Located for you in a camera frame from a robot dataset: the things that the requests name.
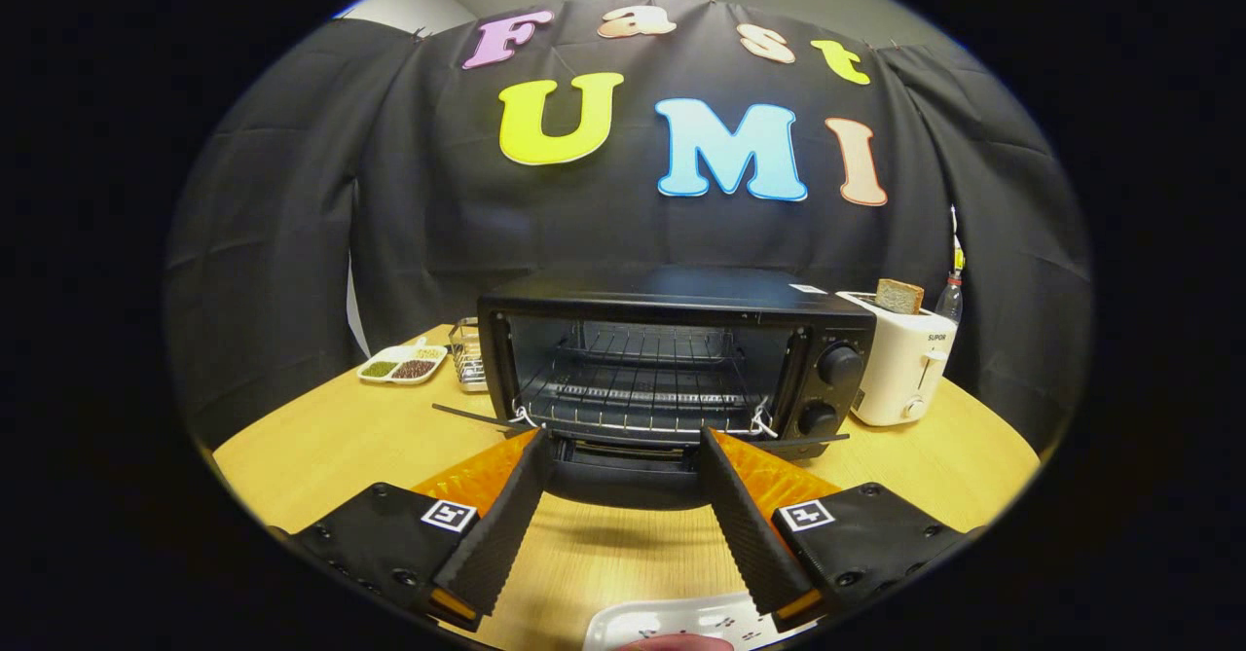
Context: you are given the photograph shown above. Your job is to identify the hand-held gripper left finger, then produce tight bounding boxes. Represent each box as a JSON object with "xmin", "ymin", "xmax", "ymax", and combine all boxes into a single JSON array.
[{"xmin": 268, "ymin": 427, "xmax": 561, "ymax": 633}]

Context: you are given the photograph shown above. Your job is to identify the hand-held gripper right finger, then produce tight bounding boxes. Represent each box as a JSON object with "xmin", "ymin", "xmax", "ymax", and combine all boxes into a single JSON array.
[{"xmin": 699, "ymin": 427, "xmax": 984, "ymax": 633}]

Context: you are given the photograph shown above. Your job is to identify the white rectangular dish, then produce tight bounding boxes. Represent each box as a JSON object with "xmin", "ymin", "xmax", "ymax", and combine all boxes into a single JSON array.
[{"xmin": 582, "ymin": 593, "xmax": 789, "ymax": 651}]

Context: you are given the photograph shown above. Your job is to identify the pink ham slice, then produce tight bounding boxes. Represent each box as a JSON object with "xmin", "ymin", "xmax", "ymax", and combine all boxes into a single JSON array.
[{"xmin": 623, "ymin": 634, "xmax": 733, "ymax": 651}]

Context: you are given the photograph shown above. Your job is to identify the black toaster oven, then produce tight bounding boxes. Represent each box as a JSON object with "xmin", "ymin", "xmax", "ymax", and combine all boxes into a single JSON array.
[{"xmin": 433, "ymin": 267, "xmax": 877, "ymax": 511}]

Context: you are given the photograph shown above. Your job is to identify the white toaster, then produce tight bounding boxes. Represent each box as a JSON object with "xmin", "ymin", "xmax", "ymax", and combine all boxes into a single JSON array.
[{"xmin": 835, "ymin": 289, "xmax": 960, "ymax": 428}]

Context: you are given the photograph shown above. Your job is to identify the white divided dish with beans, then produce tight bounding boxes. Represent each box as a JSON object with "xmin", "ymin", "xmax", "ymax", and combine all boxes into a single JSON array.
[{"xmin": 356, "ymin": 340, "xmax": 450, "ymax": 385}]

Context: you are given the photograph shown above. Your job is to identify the brown bread slice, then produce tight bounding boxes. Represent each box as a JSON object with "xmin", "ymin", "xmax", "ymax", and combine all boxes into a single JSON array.
[{"xmin": 874, "ymin": 278, "xmax": 926, "ymax": 316}]

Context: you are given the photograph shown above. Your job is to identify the clear plastic water bottle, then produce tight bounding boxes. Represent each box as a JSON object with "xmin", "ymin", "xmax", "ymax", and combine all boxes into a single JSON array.
[{"xmin": 936, "ymin": 247, "xmax": 967, "ymax": 326}]

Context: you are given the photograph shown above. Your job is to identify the black backdrop cloth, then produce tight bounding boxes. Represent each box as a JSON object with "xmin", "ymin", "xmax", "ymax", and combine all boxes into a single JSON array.
[{"xmin": 161, "ymin": 0, "xmax": 1096, "ymax": 452}]

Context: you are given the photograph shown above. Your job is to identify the metal wire oven rack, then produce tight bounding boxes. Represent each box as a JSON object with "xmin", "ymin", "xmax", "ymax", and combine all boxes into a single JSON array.
[{"xmin": 519, "ymin": 325, "xmax": 770, "ymax": 438}]

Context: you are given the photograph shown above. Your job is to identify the metal wire basket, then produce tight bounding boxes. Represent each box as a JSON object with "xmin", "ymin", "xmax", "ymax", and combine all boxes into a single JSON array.
[{"xmin": 450, "ymin": 317, "xmax": 488, "ymax": 394}]

